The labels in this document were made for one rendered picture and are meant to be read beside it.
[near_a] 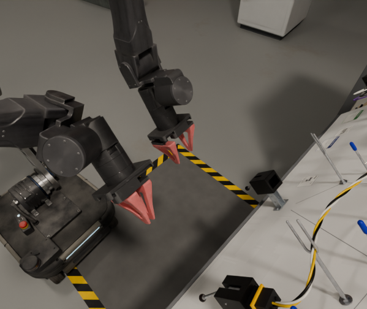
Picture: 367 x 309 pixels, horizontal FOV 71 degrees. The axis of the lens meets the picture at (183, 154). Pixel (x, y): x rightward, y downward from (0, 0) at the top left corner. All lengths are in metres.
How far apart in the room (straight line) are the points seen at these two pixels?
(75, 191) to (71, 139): 1.33
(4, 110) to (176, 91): 0.28
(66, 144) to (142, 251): 1.36
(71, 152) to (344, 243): 0.47
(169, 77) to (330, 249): 0.43
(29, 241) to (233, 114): 1.80
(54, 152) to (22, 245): 1.28
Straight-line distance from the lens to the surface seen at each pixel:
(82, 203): 1.62
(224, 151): 2.09
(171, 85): 0.51
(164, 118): 0.59
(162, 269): 1.62
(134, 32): 0.53
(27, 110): 0.42
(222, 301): 0.44
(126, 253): 1.68
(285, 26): 3.66
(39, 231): 1.63
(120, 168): 0.43
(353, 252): 0.53
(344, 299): 0.46
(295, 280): 0.53
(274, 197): 0.73
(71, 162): 0.37
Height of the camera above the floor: 1.55
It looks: 50 degrees down
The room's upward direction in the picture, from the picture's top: straight up
